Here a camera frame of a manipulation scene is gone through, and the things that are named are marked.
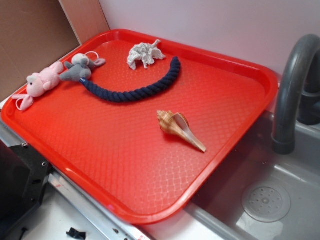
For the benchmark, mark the black metal bracket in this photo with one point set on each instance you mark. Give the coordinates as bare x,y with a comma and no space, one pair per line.
24,173

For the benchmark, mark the brown spiral seashell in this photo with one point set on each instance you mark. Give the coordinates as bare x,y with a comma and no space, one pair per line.
176,124

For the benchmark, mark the grey plastic faucet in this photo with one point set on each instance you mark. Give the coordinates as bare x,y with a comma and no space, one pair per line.
299,94

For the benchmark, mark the crumpled white paper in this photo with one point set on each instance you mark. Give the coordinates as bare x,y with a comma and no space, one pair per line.
147,53

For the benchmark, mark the pink plush mouse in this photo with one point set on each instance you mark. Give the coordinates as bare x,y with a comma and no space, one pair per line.
38,84

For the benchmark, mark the round sink drain cover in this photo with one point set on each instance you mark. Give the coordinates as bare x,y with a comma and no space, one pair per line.
266,201

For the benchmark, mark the grey plastic sink basin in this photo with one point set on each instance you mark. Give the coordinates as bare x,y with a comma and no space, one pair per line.
218,206

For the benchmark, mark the grey plush mouse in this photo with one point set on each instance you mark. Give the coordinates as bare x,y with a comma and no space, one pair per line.
81,66

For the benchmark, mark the small black plastic piece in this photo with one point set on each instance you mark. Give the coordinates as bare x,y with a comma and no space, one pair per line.
75,234

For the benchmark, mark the brown cardboard panel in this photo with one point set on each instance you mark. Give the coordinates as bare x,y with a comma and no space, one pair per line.
36,33

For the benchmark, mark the red plastic tray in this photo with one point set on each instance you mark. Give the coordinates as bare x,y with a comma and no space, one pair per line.
117,152

